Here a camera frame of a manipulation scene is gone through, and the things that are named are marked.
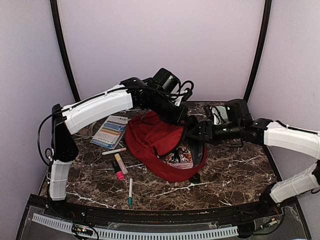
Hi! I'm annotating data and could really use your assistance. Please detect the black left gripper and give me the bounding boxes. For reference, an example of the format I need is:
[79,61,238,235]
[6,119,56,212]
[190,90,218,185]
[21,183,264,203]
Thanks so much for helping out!
[150,92,191,126]

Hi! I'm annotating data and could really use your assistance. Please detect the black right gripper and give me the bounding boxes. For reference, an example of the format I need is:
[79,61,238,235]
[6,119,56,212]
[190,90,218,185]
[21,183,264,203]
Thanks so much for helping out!
[187,120,243,146]

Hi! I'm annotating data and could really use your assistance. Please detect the red student backpack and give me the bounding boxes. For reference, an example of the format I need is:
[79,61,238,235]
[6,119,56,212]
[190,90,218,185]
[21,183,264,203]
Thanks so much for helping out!
[125,111,207,182]

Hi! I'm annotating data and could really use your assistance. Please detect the white blue workbook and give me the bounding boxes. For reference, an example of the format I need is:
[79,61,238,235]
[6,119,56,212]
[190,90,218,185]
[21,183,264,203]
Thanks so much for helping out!
[90,115,128,150]

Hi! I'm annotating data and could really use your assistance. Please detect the Taming of the Shrew book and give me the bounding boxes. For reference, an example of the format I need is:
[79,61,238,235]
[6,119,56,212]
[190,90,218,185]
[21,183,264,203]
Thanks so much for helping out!
[161,146,194,170]

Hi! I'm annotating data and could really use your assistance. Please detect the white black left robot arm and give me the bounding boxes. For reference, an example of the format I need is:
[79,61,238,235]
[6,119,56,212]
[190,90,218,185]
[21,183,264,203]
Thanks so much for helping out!
[41,68,192,218]

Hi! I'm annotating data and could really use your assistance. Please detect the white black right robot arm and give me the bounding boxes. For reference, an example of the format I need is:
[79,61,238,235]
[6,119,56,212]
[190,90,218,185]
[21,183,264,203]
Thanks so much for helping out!
[187,99,320,217]

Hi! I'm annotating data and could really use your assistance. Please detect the white pink-tipped marker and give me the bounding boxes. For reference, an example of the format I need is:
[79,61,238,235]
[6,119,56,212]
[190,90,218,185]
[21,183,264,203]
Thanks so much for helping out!
[101,147,127,156]

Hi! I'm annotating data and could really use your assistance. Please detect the pastel yellow pink highlighter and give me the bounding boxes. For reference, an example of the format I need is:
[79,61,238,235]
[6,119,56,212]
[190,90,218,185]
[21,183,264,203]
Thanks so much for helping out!
[114,153,128,175]

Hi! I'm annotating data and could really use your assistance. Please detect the white patterned mug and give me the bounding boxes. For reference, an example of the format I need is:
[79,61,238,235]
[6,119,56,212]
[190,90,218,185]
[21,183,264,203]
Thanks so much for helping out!
[79,121,97,140]

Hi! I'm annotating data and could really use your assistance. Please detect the black pink highlighter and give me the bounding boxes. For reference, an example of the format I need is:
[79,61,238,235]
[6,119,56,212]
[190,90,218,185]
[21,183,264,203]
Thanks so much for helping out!
[111,160,125,180]

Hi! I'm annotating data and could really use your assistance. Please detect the white teal marker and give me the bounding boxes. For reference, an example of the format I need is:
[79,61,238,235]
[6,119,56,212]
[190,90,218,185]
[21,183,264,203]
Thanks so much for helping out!
[128,177,133,206]

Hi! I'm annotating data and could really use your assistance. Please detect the small circuit board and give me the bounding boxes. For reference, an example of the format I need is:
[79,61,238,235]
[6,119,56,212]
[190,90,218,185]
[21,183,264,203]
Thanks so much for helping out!
[71,224,93,237]

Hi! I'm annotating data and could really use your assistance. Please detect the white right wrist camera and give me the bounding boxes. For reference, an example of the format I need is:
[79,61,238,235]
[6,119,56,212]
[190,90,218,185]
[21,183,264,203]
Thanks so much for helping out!
[203,105,229,125]

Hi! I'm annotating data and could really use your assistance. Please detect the black front rail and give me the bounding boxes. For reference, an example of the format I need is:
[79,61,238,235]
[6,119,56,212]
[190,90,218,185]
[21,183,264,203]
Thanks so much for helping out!
[24,193,298,226]

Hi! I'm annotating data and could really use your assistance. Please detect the white slotted cable duct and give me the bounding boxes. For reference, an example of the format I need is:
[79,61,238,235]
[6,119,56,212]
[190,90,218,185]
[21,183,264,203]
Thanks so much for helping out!
[31,213,239,240]

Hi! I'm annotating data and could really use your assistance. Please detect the right black frame post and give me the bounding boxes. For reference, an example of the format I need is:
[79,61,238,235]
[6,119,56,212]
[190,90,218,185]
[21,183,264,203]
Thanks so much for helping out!
[243,0,272,103]

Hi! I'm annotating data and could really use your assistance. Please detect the black frame post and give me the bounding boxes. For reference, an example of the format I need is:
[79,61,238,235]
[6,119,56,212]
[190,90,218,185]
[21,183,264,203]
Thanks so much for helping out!
[243,0,272,103]
[49,0,81,102]

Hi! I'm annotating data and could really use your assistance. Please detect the left black frame post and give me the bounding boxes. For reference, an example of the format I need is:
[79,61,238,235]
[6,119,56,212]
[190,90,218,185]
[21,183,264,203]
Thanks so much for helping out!
[49,0,81,102]

